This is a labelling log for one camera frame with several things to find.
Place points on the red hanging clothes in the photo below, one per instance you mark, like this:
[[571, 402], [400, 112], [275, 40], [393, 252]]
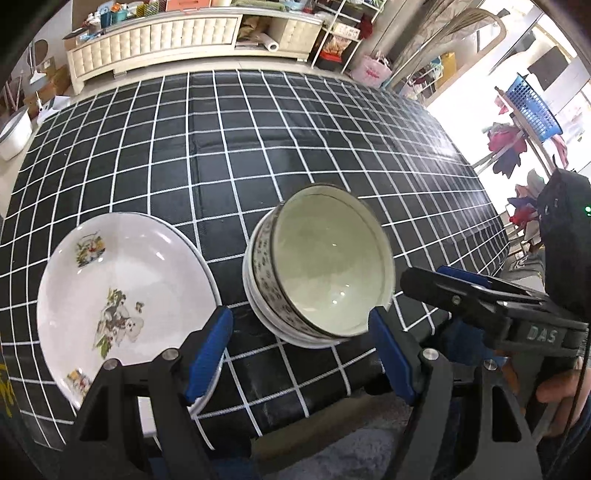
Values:
[[505, 147]]

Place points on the round wooden board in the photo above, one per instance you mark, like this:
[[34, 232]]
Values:
[[40, 48]]

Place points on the blue plastic basket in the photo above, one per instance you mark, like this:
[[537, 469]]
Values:
[[533, 108]]

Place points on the white bowl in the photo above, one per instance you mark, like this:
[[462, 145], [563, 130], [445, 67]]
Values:
[[295, 340]]

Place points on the dark cloth with yellow print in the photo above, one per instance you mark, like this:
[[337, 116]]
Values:
[[5, 387]]

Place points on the black white checked tablecloth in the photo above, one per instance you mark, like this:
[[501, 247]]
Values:
[[231, 138]]

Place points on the person's right hand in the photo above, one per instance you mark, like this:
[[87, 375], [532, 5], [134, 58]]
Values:
[[558, 387]]

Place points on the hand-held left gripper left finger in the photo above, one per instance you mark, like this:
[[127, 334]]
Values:
[[210, 350]]

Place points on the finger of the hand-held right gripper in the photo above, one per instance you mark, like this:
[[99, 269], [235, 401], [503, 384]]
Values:
[[461, 274], [443, 293]]

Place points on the white paper roll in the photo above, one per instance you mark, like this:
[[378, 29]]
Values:
[[268, 42]]

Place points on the cream tufted low cabinet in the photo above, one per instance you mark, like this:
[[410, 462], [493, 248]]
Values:
[[152, 41]]

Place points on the grey fuzzy cloth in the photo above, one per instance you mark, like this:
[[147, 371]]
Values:
[[341, 454]]

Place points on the cardboard boxes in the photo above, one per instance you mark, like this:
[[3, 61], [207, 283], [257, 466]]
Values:
[[57, 81]]

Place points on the pink storage box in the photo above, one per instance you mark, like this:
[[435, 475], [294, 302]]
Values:
[[189, 4]]

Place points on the white plate with floral print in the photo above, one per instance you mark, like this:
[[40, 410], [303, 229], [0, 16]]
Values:
[[124, 300]]

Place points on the white round basin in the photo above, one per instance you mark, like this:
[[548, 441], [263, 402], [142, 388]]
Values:
[[14, 136]]

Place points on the cream bowl with patterned outside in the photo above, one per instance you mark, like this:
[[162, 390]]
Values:
[[323, 258]]

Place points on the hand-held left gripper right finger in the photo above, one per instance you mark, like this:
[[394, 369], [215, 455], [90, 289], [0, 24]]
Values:
[[392, 355]]

